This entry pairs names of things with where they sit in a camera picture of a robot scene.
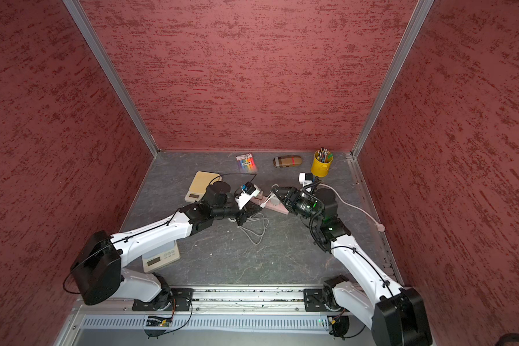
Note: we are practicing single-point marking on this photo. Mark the white grey kitchen scale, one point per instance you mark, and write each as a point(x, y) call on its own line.
point(160, 257)

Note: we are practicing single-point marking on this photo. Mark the left aluminium corner post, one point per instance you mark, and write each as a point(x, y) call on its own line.
point(81, 20)

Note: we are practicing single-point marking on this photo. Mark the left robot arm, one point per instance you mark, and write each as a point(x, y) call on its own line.
point(100, 270)

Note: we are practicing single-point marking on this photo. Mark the small white square box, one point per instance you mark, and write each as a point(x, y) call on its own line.
point(272, 200)

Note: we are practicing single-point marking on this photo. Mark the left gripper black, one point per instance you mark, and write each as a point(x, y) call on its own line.
point(246, 213)

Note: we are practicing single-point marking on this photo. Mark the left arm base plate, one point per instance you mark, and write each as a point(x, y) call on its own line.
point(184, 299)

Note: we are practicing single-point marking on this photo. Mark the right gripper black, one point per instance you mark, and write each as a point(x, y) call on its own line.
point(293, 193)

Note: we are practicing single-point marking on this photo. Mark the beige wooden-top electronic scale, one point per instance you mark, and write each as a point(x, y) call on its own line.
point(199, 184)

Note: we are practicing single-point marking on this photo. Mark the right aluminium corner post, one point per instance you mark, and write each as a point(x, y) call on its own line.
point(411, 32)

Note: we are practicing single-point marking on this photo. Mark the aluminium corner post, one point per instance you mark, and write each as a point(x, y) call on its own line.
point(81, 20)
point(411, 32)

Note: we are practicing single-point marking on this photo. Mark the pink power strip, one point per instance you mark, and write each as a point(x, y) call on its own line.
point(260, 201)

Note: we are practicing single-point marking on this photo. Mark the pens in cup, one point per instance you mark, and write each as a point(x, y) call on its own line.
point(323, 155)

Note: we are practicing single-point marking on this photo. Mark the rainbow highlighter pack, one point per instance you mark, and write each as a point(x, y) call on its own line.
point(246, 164)

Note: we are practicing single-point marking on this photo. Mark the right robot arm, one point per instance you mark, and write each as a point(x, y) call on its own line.
point(395, 315)

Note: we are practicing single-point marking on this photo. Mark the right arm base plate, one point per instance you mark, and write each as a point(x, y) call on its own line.
point(313, 300)

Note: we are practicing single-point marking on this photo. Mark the brown plaid pencil case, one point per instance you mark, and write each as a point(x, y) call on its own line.
point(287, 161)

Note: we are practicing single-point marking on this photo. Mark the yellow pen cup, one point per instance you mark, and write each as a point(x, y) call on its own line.
point(320, 169)

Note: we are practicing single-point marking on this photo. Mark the aluminium front rail frame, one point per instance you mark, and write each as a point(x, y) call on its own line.
point(229, 309)

